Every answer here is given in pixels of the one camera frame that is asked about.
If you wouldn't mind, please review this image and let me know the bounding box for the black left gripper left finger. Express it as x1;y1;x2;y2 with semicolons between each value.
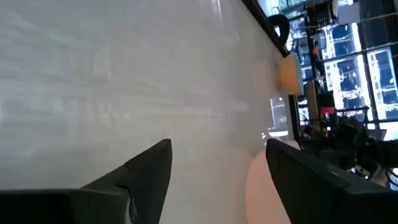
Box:
0;138;173;224

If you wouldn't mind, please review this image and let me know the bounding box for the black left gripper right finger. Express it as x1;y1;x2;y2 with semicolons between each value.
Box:
265;138;398;224

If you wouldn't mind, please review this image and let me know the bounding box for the window with black frames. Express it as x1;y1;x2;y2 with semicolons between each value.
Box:
257;0;398;141

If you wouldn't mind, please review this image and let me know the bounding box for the wooden post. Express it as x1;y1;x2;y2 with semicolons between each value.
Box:
306;80;320;125

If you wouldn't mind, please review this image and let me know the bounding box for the black curved hose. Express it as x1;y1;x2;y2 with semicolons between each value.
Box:
269;14;290;47

